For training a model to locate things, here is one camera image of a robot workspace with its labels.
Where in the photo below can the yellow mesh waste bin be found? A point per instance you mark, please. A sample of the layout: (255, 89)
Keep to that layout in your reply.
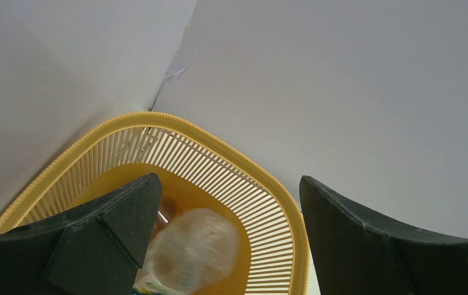
(196, 170)

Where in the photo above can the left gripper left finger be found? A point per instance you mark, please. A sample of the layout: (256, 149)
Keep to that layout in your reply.
(93, 248)

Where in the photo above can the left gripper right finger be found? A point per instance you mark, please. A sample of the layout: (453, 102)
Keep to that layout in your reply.
(357, 250)

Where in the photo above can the blue white label crushed bottle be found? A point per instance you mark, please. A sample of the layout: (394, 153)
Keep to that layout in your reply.
(197, 249)

